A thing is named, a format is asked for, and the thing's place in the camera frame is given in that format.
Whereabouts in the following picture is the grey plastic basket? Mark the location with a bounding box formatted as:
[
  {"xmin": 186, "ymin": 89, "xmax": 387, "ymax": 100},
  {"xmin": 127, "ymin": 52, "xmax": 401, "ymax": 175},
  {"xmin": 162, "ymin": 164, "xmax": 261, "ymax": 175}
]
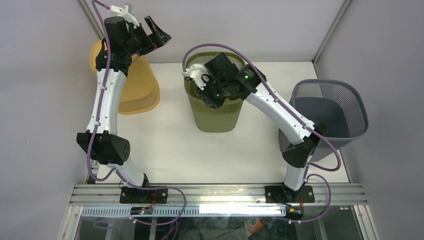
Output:
[{"xmin": 289, "ymin": 79, "xmax": 369, "ymax": 150}]

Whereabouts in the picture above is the yellow plastic basket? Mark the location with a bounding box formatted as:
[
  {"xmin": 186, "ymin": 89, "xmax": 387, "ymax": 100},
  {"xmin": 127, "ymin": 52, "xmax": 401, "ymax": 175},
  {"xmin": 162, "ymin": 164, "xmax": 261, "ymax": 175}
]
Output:
[{"xmin": 89, "ymin": 39, "xmax": 162, "ymax": 116}]

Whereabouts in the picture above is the green plastic basket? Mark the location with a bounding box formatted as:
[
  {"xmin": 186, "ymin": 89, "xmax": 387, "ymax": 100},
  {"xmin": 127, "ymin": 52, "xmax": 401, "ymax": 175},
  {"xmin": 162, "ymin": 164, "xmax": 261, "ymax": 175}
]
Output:
[{"xmin": 184, "ymin": 51, "xmax": 245, "ymax": 133}]

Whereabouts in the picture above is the white slotted cable duct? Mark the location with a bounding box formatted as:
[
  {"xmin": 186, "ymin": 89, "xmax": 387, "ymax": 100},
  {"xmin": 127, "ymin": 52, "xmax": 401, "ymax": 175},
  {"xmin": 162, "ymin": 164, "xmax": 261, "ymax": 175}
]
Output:
[{"xmin": 81, "ymin": 203, "xmax": 286, "ymax": 218}]

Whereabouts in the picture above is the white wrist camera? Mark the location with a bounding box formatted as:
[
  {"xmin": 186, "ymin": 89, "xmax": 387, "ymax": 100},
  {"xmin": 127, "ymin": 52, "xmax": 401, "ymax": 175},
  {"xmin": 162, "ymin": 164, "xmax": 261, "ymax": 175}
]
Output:
[
  {"xmin": 181, "ymin": 64, "xmax": 213, "ymax": 91},
  {"xmin": 108, "ymin": 3, "xmax": 141, "ymax": 28}
]

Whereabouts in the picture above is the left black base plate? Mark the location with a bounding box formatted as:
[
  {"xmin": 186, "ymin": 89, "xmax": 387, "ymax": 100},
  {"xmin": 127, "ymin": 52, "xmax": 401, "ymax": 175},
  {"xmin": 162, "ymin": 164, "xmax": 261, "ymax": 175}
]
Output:
[{"xmin": 119, "ymin": 186, "xmax": 169, "ymax": 204}]

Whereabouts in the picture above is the orange object under table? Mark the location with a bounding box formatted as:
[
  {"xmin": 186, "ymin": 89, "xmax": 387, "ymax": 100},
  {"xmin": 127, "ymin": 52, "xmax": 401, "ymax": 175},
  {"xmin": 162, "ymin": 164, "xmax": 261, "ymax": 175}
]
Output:
[{"xmin": 245, "ymin": 217, "xmax": 268, "ymax": 235}]

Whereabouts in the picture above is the aluminium mounting rail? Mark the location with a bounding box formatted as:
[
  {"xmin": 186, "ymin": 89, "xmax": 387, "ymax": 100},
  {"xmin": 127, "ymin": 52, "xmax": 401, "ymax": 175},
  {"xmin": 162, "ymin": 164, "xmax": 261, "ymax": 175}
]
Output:
[{"xmin": 59, "ymin": 183, "xmax": 380, "ymax": 240}]

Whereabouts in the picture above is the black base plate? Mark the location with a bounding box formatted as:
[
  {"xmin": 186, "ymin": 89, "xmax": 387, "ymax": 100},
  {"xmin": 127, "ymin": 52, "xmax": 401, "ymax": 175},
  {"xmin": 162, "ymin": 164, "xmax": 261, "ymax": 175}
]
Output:
[
  {"xmin": 264, "ymin": 185, "xmax": 315, "ymax": 204},
  {"xmin": 119, "ymin": 186, "xmax": 169, "ymax": 204}
]

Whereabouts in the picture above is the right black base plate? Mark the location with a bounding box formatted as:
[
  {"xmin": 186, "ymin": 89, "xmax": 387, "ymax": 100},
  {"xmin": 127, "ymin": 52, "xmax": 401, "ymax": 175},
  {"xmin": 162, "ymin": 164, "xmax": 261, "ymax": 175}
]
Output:
[{"xmin": 264, "ymin": 185, "xmax": 315, "ymax": 204}]

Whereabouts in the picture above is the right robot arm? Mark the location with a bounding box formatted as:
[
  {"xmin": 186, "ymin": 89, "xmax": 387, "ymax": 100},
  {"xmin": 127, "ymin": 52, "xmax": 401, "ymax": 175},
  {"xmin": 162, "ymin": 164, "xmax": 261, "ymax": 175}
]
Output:
[{"xmin": 185, "ymin": 52, "xmax": 326, "ymax": 203}]

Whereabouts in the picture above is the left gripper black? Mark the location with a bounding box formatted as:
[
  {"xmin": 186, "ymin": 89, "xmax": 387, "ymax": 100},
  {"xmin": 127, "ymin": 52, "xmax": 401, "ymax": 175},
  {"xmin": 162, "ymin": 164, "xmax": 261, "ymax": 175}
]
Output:
[{"xmin": 123, "ymin": 16, "xmax": 171, "ymax": 56}]

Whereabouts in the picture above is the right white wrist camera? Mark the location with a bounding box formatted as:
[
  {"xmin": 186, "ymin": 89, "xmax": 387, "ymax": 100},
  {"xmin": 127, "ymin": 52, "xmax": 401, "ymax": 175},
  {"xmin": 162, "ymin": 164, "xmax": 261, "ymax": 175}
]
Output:
[{"xmin": 181, "ymin": 64, "xmax": 213, "ymax": 91}]

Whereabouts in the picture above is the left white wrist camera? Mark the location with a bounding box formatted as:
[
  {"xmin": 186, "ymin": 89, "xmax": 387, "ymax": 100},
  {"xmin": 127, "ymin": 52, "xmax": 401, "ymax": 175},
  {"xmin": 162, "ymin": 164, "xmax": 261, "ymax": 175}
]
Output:
[{"xmin": 108, "ymin": 3, "xmax": 141, "ymax": 28}]

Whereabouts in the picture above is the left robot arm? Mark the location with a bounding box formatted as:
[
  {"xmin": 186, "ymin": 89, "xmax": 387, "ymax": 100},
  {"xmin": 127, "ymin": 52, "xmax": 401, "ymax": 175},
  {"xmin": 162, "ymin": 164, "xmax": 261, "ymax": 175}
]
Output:
[{"xmin": 76, "ymin": 15, "xmax": 171, "ymax": 203}]

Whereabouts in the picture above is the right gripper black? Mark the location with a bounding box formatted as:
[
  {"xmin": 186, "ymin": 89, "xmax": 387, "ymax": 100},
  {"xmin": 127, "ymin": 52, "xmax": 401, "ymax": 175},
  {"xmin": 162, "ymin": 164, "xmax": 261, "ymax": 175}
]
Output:
[{"xmin": 195, "ymin": 75, "xmax": 230, "ymax": 109}]

